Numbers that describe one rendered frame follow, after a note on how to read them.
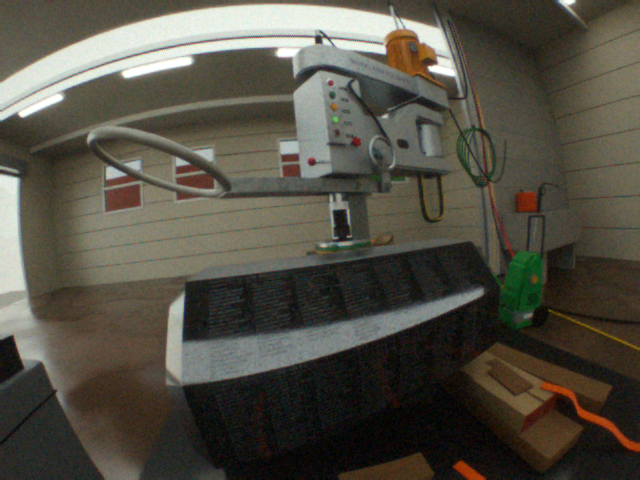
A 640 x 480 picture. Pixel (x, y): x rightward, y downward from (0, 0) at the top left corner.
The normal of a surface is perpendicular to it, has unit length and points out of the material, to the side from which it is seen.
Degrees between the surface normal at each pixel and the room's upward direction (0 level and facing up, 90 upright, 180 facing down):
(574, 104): 90
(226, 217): 90
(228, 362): 45
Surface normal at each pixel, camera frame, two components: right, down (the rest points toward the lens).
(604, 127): -0.97, 0.11
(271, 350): 0.09, -0.68
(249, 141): 0.22, 0.04
